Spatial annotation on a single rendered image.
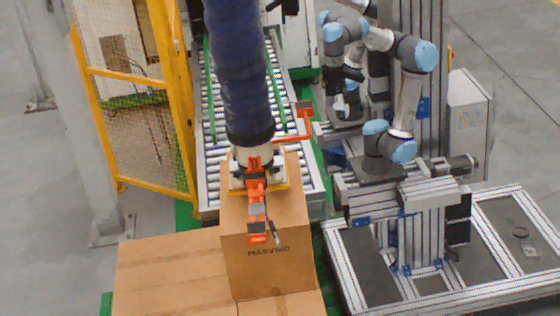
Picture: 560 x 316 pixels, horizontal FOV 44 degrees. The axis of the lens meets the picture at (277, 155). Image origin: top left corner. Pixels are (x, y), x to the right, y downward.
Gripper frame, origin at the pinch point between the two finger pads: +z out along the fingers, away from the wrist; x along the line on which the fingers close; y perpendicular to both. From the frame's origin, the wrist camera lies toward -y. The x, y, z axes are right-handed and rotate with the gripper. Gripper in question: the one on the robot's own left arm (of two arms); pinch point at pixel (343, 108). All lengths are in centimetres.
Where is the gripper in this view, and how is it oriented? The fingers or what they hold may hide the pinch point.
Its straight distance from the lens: 276.8
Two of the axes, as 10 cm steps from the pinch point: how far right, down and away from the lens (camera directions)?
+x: 1.7, 5.3, -8.3
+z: 1.1, 8.3, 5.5
